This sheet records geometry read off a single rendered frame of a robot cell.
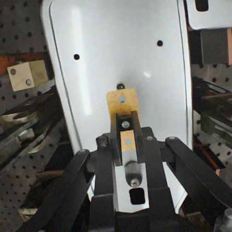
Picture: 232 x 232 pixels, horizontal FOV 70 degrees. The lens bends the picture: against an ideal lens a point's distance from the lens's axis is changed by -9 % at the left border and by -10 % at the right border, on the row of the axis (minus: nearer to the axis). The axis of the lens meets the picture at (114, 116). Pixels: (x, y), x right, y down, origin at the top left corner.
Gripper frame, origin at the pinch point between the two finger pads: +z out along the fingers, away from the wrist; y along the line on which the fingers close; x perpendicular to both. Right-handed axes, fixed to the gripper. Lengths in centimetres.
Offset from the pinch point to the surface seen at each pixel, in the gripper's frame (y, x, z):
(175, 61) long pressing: 9.0, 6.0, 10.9
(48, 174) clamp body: -20.0, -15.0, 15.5
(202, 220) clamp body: 17.4, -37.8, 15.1
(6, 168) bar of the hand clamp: -14.0, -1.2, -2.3
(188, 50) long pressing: 11.4, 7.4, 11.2
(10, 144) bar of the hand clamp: -14.6, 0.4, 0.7
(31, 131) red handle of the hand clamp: -13.3, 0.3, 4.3
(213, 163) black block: 18.0, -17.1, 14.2
